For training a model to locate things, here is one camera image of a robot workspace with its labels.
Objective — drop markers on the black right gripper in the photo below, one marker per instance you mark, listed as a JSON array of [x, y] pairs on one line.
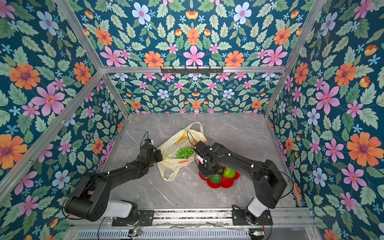
[[203, 172]]

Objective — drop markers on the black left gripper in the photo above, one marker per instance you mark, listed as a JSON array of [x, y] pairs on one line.
[[157, 153]]

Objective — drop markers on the green fake lime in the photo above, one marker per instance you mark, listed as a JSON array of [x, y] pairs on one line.
[[216, 178]]

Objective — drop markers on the green fake bell pepper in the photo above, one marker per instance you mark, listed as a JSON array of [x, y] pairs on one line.
[[229, 173]]

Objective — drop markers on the cream plastic bag with fruit print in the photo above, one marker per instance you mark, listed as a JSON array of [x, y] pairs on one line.
[[170, 166]]

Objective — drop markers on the red flower-shaped plate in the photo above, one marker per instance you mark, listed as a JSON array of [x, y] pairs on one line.
[[226, 183]]

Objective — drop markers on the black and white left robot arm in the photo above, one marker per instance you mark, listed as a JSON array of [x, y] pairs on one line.
[[90, 200]]

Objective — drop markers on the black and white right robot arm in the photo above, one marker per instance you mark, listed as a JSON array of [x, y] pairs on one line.
[[269, 182]]

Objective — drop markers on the green fake grape bunch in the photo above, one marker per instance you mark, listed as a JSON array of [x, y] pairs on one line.
[[185, 153]]

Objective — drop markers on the yellow fake banana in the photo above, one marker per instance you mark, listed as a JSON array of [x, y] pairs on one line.
[[182, 137]]

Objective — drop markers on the small green circuit board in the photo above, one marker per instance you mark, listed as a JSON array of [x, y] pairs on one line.
[[135, 233]]

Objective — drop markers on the right small circuit board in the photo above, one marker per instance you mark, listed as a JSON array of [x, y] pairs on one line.
[[257, 234]]

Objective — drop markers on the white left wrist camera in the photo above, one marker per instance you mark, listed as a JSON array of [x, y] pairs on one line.
[[149, 141]]

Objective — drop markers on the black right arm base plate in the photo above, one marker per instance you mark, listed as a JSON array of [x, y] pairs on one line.
[[243, 217]]

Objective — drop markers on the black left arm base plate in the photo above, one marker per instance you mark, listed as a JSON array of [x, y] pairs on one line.
[[135, 217]]

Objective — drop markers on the black hook rail on wall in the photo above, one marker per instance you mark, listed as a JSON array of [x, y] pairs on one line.
[[191, 70]]

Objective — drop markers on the aluminium front frame rail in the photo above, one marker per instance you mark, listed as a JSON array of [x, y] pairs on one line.
[[199, 218]]

